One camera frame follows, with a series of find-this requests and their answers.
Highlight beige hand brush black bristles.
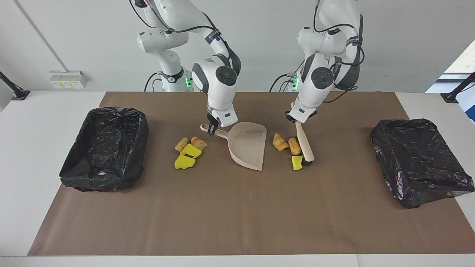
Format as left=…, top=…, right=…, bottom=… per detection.
left=291, top=102, right=315, bottom=165

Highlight yellow sponge piece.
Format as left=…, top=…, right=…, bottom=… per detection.
left=180, top=144, right=202, bottom=159
left=174, top=154, right=196, bottom=170

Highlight beige plastic dustpan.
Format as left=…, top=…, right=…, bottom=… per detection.
left=200, top=122, right=267, bottom=171

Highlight black bag lined bin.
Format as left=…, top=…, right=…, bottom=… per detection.
left=369, top=119, right=475, bottom=209
left=59, top=107, right=149, bottom=192

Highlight brown paper table mat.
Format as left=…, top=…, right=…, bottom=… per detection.
left=28, top=92, right=475, bottom=256

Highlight black clamp stand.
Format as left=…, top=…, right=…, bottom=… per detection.
left=0, top=71, right=30, bottom=101
left=440, top=72, right=475, bottom=103

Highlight black left base cables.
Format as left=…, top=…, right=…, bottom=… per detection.
left=270, top=57, right=299, bottom=92

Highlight black base cables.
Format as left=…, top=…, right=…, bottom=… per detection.
left=144, top=72, right=164, bottom=92
left=270, top=57, right=299, bottom=92

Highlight black right base cables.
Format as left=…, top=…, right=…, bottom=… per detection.
left=144, top=72, right=164, bottom=92

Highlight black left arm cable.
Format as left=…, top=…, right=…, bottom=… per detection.
left=314, top=0, right=366, bottom=104

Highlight white wall socket box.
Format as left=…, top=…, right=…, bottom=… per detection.
left=49, top=70, right=89, bottom=89

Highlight bright window with dark frame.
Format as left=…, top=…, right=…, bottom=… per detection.
left=426, top=39, right=475, bottom=93

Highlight white wall cable conduit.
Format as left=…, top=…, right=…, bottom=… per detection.
left=14, top=0, right=69, bottom=72

